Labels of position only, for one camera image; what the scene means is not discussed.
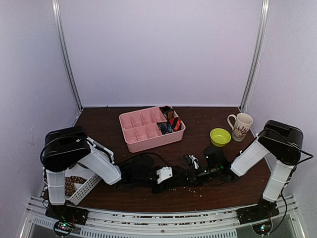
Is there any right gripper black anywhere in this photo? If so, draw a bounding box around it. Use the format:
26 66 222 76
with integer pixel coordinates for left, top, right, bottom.
176 165 220 187

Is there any black necktie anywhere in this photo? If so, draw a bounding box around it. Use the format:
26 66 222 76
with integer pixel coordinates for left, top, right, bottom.
167 173 204 189

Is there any white perforated plastic basket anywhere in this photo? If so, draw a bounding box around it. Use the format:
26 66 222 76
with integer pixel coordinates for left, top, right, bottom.
64 142 115 206

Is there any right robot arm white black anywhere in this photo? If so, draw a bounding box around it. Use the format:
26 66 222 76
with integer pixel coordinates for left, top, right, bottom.
183 120 313 219

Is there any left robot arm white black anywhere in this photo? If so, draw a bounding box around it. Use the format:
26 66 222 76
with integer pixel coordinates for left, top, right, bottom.
40 126 185 220

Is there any green plastic bowl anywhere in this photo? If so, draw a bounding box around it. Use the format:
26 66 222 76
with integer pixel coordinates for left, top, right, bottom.
210 128 231 147

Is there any rolled blue patterned tie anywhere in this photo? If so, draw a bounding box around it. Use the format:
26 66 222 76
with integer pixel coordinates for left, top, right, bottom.
157 121 173 135

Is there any rolled orange black tie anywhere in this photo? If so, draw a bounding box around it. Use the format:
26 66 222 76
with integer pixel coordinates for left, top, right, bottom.
168 117 182 132

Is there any pink divided organizer tray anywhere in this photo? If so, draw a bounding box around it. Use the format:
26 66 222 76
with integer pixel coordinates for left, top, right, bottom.
119 106 186 153

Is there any rolled brown tie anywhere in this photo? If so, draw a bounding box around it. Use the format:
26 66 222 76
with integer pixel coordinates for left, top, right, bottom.
159 106 175 120

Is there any white patterned mug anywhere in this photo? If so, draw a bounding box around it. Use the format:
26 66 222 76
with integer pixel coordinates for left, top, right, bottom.
227 113 254 142

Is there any brown patterned necktie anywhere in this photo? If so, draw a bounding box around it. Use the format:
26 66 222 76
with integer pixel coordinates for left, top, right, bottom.
65 164 86 196

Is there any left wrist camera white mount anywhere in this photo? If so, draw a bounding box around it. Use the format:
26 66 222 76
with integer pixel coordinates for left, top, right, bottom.
156 167 173 184

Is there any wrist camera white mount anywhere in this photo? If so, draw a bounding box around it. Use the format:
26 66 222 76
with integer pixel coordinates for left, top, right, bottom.
183 154 200 170
156 167 173 184

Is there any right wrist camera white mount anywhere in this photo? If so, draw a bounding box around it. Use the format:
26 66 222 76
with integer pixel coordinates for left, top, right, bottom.
183 154 200 170

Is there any aluminium front rail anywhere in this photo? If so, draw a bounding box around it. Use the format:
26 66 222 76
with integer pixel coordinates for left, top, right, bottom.
26 195 299 238

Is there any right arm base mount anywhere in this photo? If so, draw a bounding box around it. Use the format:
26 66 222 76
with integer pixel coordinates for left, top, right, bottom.
236 205 280 225

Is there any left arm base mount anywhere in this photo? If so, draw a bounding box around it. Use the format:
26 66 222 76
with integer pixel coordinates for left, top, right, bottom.
45 206 89 225

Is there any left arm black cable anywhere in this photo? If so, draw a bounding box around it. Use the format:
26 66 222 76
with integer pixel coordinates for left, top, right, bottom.
40 133 171 172

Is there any right aluminium frame post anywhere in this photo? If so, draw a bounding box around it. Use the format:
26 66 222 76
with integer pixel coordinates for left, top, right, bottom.
240 0 271 112

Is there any aluminium frame post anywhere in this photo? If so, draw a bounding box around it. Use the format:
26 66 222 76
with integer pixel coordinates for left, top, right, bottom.
240 0 271 112
52 0 83 111

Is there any left aluminium frame post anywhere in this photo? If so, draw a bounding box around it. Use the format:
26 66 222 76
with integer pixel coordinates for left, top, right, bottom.
52 0 83 111

